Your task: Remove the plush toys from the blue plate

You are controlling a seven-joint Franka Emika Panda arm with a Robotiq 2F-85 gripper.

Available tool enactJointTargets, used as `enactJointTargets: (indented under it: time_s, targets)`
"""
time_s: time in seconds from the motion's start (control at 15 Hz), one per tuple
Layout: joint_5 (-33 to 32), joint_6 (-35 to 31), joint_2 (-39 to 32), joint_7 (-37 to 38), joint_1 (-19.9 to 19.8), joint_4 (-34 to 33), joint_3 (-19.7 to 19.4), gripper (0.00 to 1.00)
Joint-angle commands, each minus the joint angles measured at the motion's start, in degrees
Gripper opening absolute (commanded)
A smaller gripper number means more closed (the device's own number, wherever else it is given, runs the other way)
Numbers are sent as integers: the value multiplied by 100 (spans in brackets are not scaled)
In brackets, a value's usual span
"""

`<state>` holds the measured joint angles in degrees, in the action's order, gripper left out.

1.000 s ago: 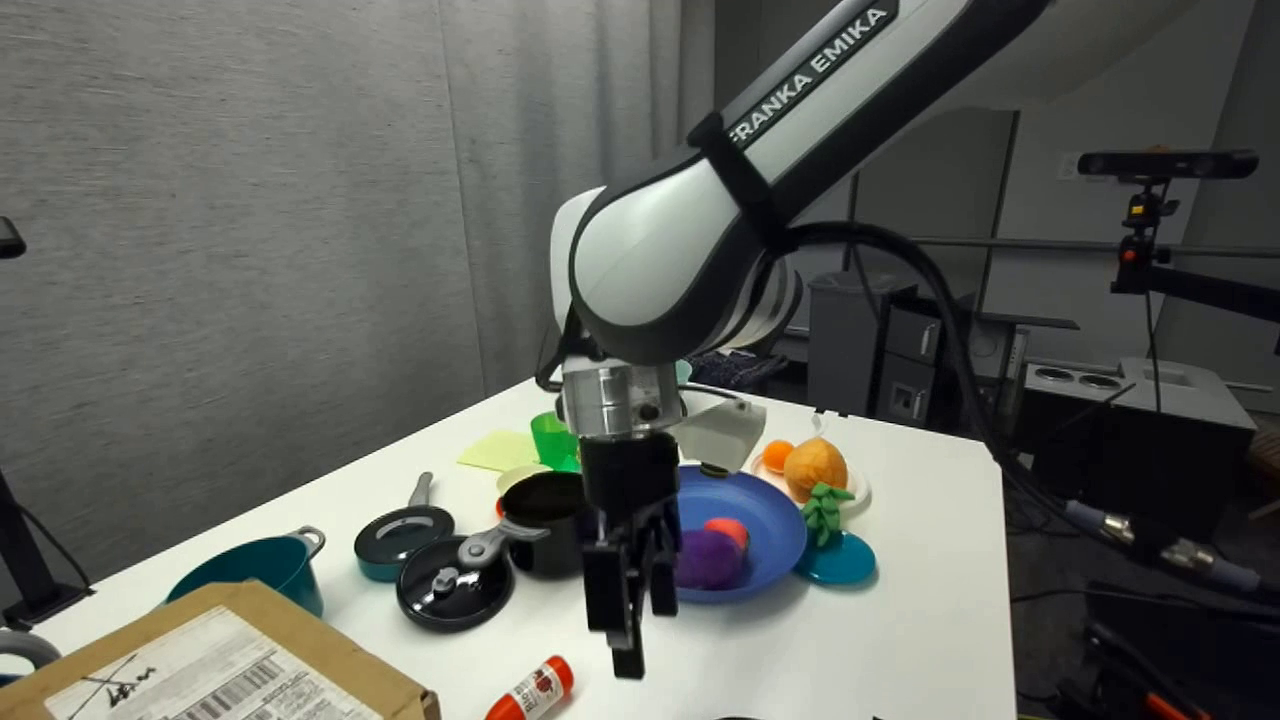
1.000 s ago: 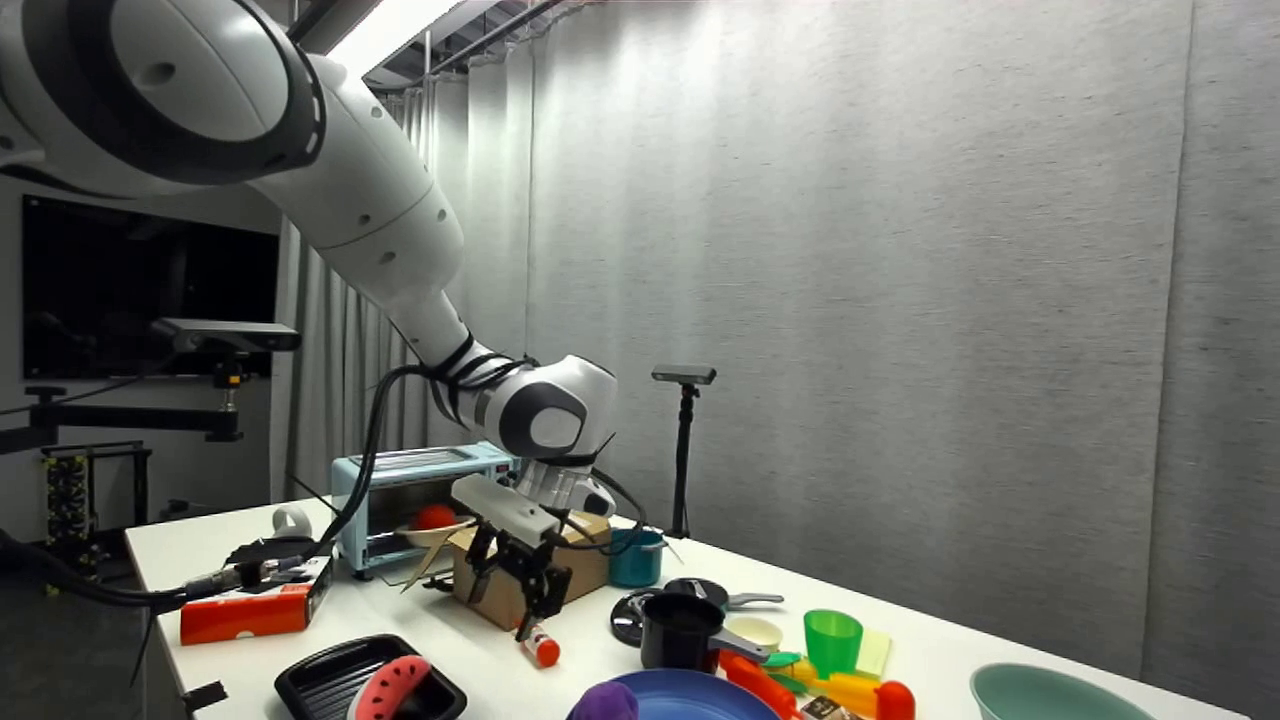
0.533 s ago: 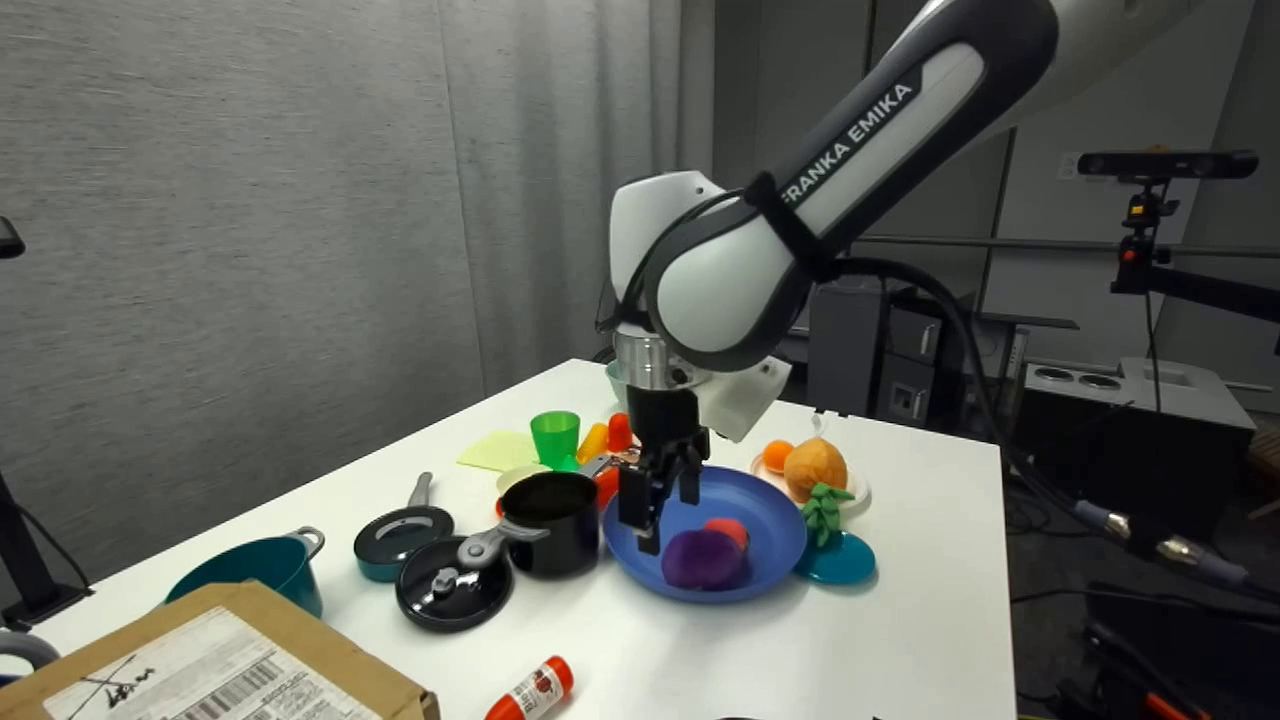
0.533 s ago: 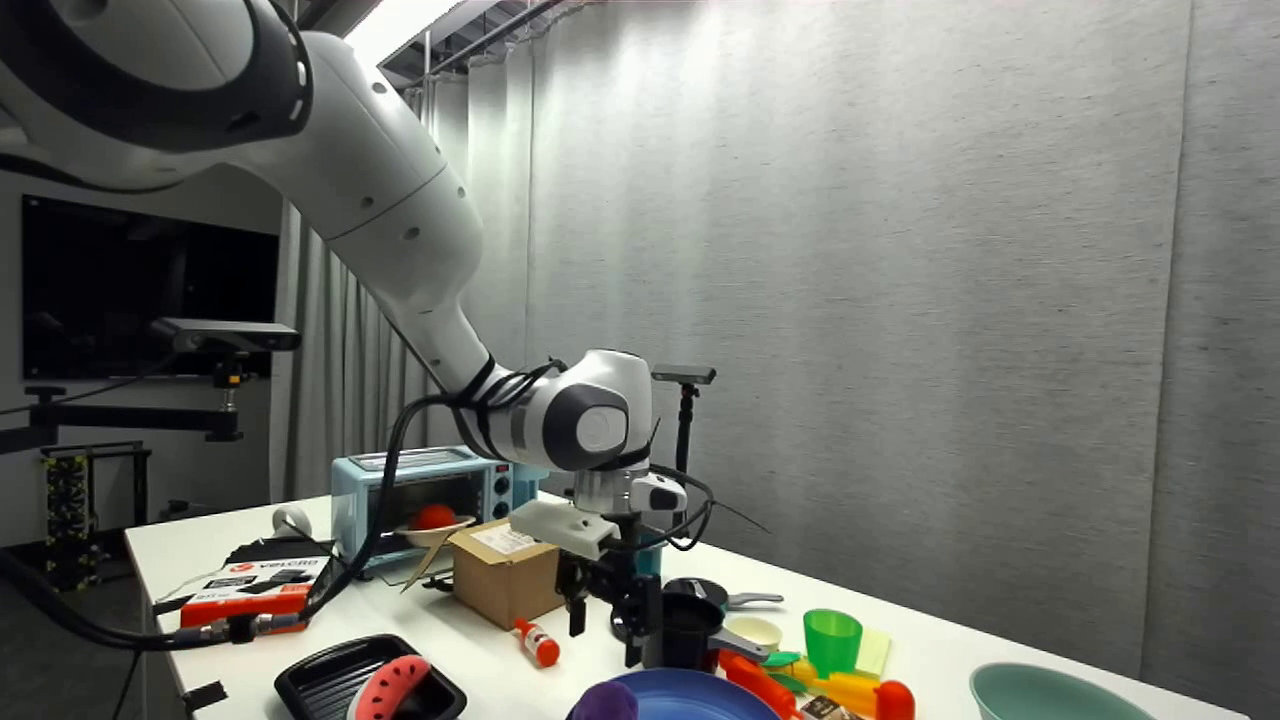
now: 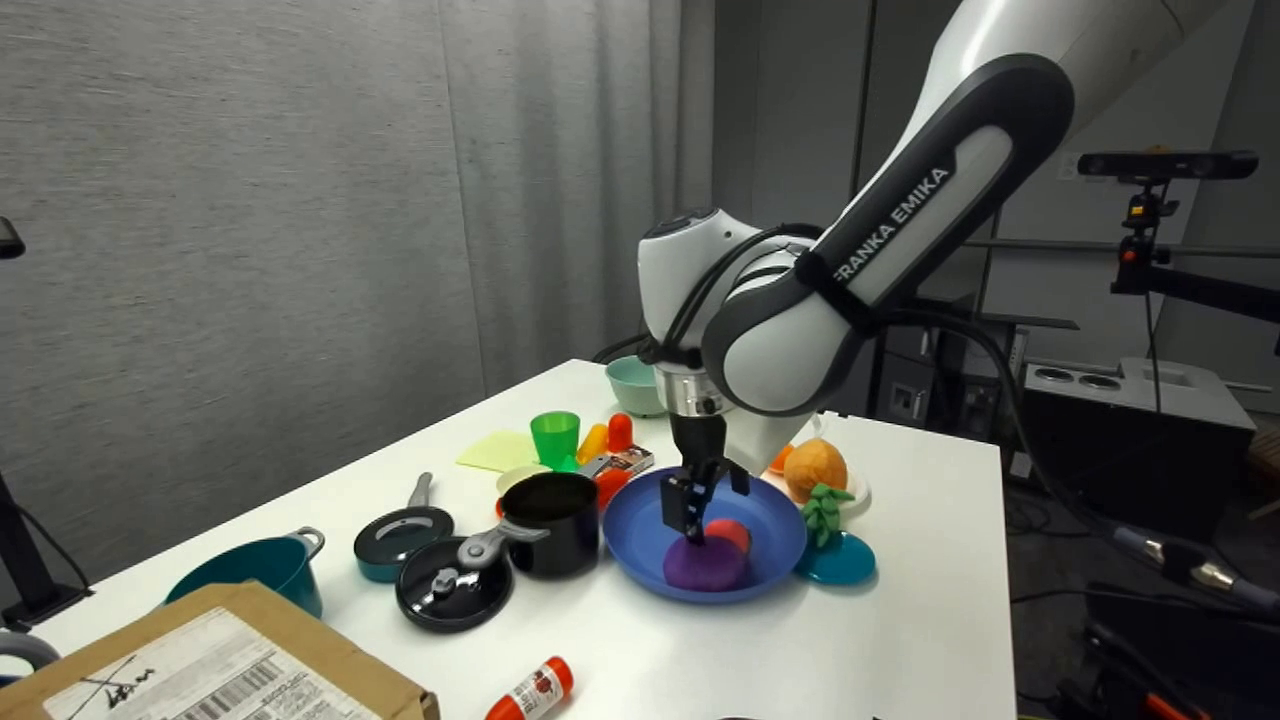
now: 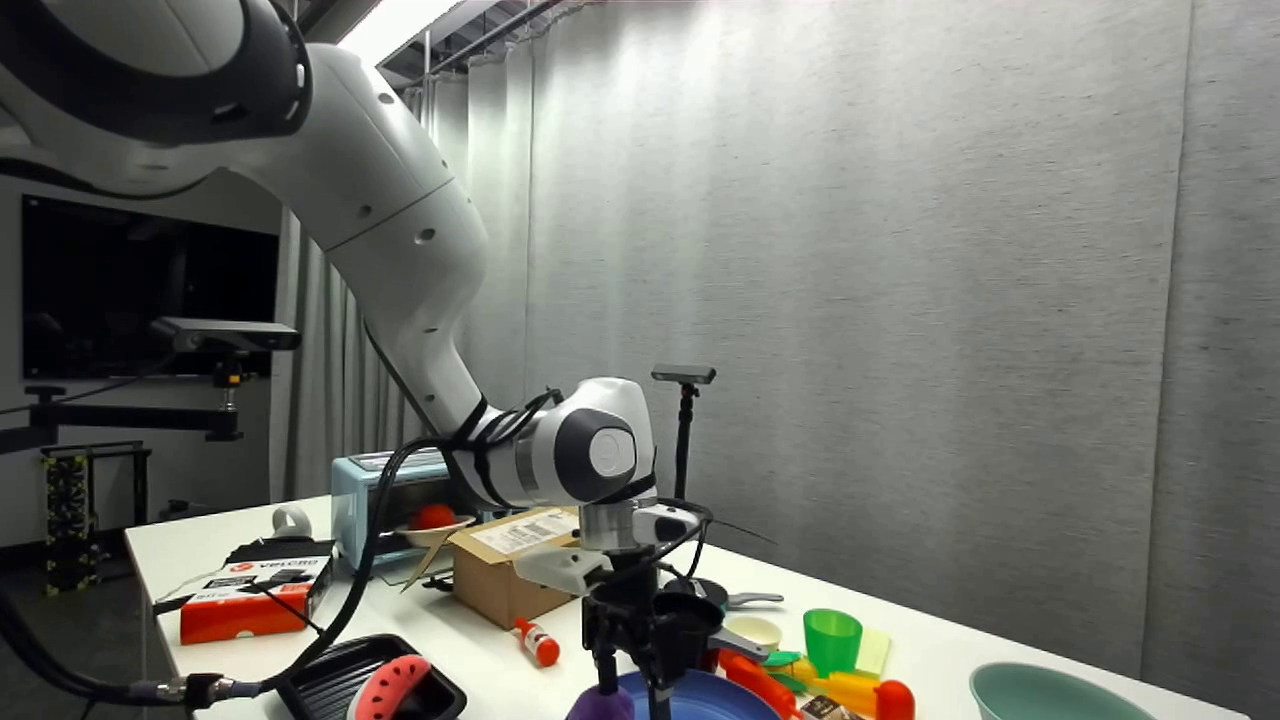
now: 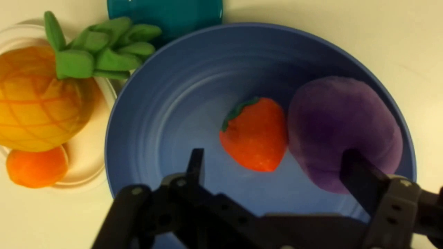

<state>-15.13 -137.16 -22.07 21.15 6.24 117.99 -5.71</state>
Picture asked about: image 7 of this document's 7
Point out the small teal plate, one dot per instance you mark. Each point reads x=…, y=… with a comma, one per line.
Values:
x=171, y=15

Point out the small white plate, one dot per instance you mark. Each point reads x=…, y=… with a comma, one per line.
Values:
x=88, y=160

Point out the red strawberry plush toy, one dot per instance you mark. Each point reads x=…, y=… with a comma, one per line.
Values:
x=257, y=133

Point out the purple plush toy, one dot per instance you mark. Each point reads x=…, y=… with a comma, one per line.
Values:
x=341, y=119

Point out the yellow pineapple plush toy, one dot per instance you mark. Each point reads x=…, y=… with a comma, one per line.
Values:
x=36, y=101

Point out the blue plate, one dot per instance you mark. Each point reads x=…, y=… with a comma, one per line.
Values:
x=185, y=101

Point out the small orange plush toy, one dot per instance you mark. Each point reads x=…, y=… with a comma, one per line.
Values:
x=36, y=166

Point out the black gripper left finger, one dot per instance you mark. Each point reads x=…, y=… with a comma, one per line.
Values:
x=157, y=212

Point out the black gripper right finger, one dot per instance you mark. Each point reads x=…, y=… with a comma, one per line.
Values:
x=396, y=207

